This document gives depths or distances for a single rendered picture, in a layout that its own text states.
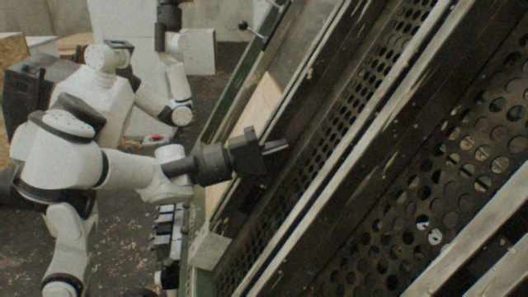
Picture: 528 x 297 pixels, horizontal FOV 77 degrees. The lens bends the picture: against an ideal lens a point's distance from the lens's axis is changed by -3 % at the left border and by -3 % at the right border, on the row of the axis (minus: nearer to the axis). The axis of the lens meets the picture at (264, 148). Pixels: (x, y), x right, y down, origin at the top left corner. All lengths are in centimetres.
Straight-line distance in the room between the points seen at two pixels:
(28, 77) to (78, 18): 936
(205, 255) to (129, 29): 285
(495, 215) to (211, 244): 74
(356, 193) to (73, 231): 97
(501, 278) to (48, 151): 57
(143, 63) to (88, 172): 303
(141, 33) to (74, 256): 252
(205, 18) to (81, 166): 885
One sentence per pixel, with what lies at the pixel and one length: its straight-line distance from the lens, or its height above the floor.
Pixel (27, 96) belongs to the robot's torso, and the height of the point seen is 135.
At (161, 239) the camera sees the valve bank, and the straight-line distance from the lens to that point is 133.
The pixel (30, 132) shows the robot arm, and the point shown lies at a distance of 66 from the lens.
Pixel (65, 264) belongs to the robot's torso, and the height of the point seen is 72.
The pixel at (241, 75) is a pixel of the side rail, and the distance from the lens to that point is 155.
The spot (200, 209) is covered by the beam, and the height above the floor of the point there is 90.
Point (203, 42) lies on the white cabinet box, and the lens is 614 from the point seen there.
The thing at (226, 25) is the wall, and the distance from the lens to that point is 931.
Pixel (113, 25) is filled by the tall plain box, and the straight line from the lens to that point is 361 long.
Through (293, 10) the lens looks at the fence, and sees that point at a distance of 129.
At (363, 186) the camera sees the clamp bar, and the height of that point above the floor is 136.
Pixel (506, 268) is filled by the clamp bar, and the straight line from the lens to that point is 31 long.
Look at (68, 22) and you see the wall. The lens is 1053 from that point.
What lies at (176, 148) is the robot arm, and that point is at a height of 128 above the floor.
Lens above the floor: 162
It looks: 27 degrees down
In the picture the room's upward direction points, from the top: straight up
